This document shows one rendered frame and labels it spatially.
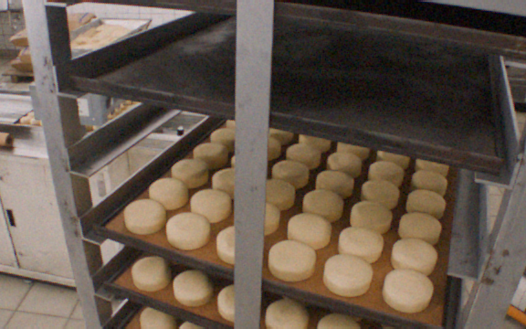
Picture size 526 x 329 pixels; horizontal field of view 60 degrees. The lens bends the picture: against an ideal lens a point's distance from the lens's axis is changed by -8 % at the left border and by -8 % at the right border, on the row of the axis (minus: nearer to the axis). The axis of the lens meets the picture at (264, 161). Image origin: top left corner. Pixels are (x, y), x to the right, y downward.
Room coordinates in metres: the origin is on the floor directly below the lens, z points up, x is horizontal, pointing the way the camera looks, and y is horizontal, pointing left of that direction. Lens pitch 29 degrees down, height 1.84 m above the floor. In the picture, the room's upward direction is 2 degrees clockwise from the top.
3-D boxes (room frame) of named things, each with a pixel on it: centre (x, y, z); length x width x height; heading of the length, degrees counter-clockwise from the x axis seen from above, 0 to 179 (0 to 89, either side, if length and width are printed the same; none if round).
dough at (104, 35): (2.12, 0.76, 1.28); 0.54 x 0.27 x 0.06; 171
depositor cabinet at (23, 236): (2.19, 1.23, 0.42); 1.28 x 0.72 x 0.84; 81
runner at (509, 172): (0.59, -0.28, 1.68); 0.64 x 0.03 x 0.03; 159
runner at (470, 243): (0.59, -0.28, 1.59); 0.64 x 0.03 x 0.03; 159
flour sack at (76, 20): (5.43, 2.40, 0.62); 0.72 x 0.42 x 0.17; 93
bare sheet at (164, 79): (0.66, -0.10, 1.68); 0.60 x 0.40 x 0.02; 159
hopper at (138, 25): (2.12, 0.76, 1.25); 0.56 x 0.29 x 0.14; 171
